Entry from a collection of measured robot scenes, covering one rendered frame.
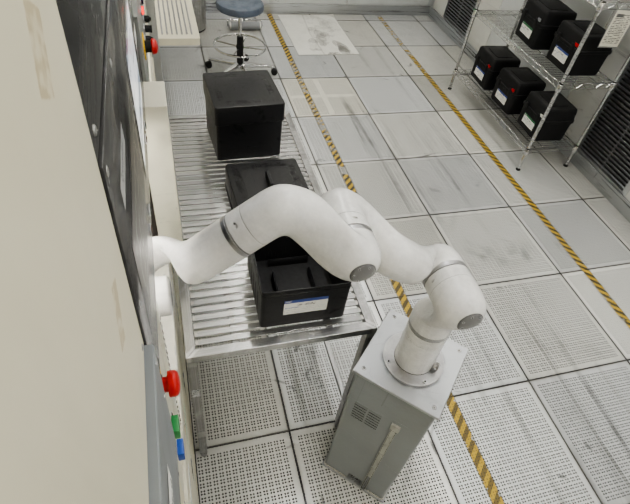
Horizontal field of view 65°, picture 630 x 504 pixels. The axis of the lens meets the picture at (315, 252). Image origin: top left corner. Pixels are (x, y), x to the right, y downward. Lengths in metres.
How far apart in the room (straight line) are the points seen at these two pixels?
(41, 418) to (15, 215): 0.07
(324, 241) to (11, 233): 0.76
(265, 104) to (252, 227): 1.20
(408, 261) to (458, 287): 0.19
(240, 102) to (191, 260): 1.19
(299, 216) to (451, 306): 0.48
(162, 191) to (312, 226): 0.61
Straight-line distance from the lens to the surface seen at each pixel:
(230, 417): 2.25
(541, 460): 2.51
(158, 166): 1.36
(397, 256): 1.07
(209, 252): 0.93
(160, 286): 1.03
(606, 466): 2.66
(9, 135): 0.21
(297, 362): 2.38
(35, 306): 0.21
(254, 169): 1.95
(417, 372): 1.53
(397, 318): 1.65
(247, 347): 1.52
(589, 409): 2.77
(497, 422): 2.50
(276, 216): 0.88
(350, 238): 0.91
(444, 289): 1.23
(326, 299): 1.51
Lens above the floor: 2.05
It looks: 46 degrees down
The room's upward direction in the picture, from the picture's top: 9 degrees clockwise
